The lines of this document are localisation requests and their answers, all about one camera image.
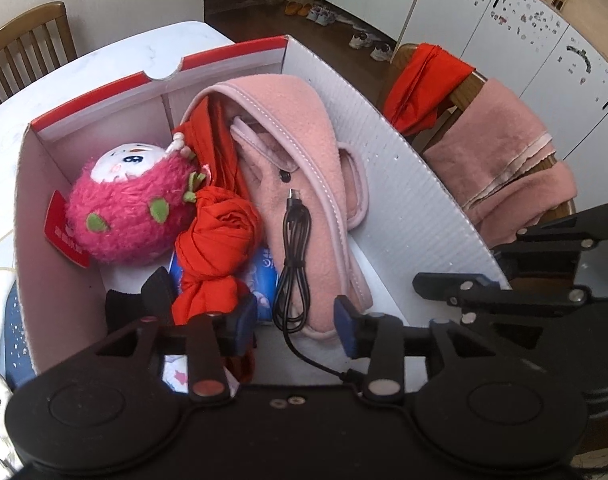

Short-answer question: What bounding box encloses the black usb cable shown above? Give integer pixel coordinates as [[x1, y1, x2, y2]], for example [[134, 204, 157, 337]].
[[272, 186, 370, 386]]

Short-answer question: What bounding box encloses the brown wooden chair far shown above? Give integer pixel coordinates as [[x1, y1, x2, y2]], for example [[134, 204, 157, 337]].
[[0, 1, 77, 104]]

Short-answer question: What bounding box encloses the pink plush round toy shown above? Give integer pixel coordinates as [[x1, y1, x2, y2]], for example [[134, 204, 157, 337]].
[[44, 132, 208, 268]]

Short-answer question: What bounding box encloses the blue tissue pack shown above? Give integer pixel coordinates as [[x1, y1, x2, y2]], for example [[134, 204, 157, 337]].
[[168, 244, 280, 323]]

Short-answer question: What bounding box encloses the wooden chair near right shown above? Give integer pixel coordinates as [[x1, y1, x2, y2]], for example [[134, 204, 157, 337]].
[[377, 44, 576, 223]]

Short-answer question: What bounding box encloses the white cartoon print sock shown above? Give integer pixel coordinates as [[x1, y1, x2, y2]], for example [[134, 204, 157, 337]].
[[162, 354, 188, 394]]

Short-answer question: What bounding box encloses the black dotted sock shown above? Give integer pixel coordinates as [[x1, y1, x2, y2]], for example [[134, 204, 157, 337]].
[[104, 266, 177, 334]]

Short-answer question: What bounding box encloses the red cloth on chair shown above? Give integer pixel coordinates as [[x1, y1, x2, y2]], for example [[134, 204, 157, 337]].
[[382, 44, 475, 136]]

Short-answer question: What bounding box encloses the white wall cabinet unit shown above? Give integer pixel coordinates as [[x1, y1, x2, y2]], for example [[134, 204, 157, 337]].
[[317, 0, 608, 207]]

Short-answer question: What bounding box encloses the red knotted cloth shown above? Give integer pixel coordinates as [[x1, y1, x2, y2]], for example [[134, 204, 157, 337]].
[[170, 93, 265, 386]]

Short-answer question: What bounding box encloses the pink towel on chair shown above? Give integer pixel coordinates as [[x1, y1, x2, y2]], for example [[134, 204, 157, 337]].
[[424, 79, 577, 248]]

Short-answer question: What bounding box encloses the red white shoe box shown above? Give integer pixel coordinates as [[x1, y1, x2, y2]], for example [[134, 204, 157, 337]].
[[14, 37, 505, 385]]

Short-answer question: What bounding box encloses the pink fleece garment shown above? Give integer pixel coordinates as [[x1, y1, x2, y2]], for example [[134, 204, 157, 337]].
[[179, 74, 372, 340]]

